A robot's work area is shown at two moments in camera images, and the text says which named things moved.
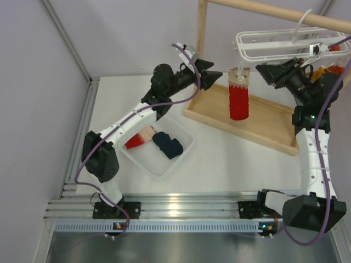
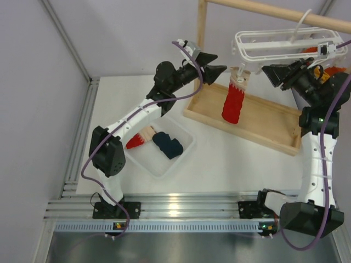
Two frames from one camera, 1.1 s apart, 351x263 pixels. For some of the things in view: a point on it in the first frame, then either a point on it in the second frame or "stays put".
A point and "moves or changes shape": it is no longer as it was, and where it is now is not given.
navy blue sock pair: [171, 148] stays put
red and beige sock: [238, 83] moves or changes shape
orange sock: [335, 69] stays put
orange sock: [336, 47] -> [310, 49]
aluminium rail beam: [176, 205] stays put
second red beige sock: [138, 139] stays put
